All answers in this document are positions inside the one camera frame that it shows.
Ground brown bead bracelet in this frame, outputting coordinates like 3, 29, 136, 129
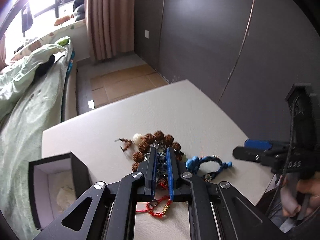
114, 130, 187, 173

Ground red string bracelet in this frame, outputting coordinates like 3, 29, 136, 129
135, 179, 175, 220

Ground black jewelry box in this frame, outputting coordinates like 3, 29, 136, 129
28, 152, 92, 230

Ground person right hand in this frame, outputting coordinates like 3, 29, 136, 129
280, 171, 320, 218

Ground white low table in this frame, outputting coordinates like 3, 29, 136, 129
40, 81, 283, 239

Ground cardboard floor sheets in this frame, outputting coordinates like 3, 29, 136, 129
89, 64, 168, 108

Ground dark grey wardrobe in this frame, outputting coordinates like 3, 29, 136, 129
135, 0, 319, 141

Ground bed with green sheet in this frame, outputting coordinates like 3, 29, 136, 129
1, 38, 74, 239

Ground black item on bed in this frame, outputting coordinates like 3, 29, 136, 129
34, 55, 55, 82

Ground patterned windowsill cushion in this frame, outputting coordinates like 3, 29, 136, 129
10, 20, 89, 61

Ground light green duvet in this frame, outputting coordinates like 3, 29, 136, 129
0, 43, 67, 118

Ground pink right curtain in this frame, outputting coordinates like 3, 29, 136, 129
85, 0, 135, 62

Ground orange plush toy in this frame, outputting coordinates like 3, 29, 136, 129
54, 15, 71, 26

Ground dark blue cushion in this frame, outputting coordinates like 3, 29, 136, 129
73, 0, 85, 22

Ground dark hanging clothes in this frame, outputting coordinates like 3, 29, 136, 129
21, 3, 34, 37

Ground black cable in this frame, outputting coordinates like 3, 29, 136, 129
265, 104, 298, 217

